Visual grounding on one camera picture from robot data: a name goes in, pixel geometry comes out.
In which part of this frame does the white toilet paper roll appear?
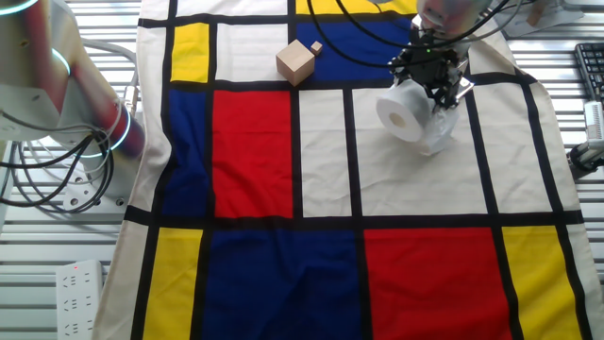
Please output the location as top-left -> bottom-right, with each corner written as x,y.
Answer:
376,78 -> 435,143

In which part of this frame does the black base cable bundle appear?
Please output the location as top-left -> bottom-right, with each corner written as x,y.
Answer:
0,131 -> 116,214

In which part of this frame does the silver ribbed camera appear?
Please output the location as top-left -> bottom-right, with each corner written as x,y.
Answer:
583,100 -> 604,143

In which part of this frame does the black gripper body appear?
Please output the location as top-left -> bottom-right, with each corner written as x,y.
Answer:
403,42 -> 462,91

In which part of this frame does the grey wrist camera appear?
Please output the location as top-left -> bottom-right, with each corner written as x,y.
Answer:
454,75 -> 476,101

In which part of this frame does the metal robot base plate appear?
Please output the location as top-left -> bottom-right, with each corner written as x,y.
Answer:
63,158 -> 128,213

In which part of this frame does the colour block pattern cloth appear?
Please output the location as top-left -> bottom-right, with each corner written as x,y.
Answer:
92,0 -> 604,340

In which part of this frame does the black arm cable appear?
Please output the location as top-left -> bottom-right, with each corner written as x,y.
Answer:
333,0 -> 416,51
305,0 -> 395,70

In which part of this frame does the black keyboard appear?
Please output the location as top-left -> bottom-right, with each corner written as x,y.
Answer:
574,42 -> 604,103

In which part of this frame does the large wooden cube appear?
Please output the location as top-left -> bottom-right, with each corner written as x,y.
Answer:
276,39 -> 316,88

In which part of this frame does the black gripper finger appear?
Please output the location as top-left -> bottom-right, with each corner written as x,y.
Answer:
388,52 -> 414,86
424,82 -> 459,113

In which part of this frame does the white power strip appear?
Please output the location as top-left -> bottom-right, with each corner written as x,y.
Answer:
55,259 -> 104,340

